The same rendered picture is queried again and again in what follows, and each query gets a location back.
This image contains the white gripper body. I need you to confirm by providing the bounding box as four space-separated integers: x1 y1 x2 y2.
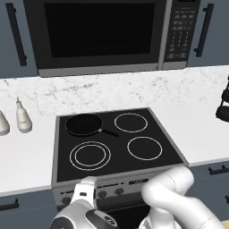
72 175 99 195

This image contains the black glass stove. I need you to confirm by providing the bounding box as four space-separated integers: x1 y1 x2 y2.
50 106 190 229

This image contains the black oven door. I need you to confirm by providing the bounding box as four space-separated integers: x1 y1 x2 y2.
97 192 151 229

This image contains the black frying pan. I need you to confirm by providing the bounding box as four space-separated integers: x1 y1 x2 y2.
64 113 120 139

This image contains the grey drawer front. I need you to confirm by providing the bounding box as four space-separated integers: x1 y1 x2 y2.
187 163 229 222
0 189 58 229

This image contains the white bottle with spout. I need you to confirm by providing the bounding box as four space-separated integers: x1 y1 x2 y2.
15 97 33 134

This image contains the white rounded bottle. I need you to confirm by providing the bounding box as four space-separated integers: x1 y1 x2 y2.
0 109 11 137

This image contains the steel microwave oven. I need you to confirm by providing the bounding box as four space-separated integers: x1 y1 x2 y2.
22 0 201 78

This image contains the black coffee machine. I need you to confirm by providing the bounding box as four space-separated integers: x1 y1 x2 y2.
215 75 229 123

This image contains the black microwave door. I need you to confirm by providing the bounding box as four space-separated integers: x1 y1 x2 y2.
22 0 167 78

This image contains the grey cupboard door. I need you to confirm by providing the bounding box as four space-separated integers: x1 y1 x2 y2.
0 0 40 80
186 0 229 68

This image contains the black cupboard handle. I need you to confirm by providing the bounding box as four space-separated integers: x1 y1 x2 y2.
5 2 28 67
192 3 216 58

